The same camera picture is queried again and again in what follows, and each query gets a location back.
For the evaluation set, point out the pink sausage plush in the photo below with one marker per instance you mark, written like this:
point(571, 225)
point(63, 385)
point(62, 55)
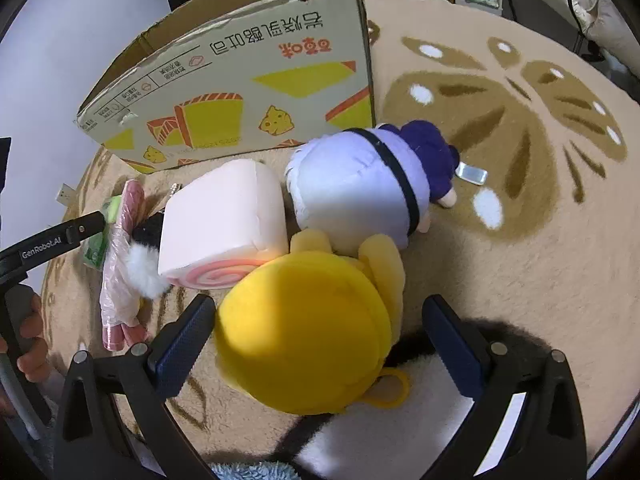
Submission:
point(117, 270)

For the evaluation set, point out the white wall socket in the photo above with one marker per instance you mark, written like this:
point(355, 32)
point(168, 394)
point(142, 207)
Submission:
point(63, 194)

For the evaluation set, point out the yellow plush toy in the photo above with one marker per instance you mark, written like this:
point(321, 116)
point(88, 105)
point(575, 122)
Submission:
point(300, 330)

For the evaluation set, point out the blue fluffy cloth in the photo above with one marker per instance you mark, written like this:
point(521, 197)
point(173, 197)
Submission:
point(250, 472)

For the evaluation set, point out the small silver metal object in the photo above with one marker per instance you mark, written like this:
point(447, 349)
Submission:
point(471, 173)

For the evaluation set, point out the printed cardboard box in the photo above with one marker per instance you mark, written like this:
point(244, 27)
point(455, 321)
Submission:
point(225, 85)

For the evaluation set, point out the black and white penguin plush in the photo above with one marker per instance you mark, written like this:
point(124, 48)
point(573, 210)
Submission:
point(145, 265)

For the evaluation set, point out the person's left hand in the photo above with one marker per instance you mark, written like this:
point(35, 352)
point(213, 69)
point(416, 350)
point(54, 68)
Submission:
point(32, 355)

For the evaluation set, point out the lavender and purple plush doll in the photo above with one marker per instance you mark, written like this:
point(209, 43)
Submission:
point(350, 180)

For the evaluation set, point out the beige patterned rug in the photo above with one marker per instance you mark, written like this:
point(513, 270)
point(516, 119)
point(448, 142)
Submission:
point(525, 270)

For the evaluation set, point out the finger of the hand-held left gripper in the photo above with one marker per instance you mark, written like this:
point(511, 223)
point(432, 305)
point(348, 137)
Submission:
point(87, 226)

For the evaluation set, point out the pink swiss roll plush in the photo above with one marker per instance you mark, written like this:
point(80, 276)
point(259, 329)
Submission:
point(220, 210)

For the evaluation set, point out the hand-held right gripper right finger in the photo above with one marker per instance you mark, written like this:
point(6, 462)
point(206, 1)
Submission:
point(456, 352)

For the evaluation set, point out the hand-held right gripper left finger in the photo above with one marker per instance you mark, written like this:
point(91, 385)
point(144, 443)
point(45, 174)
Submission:
point(182, 350)

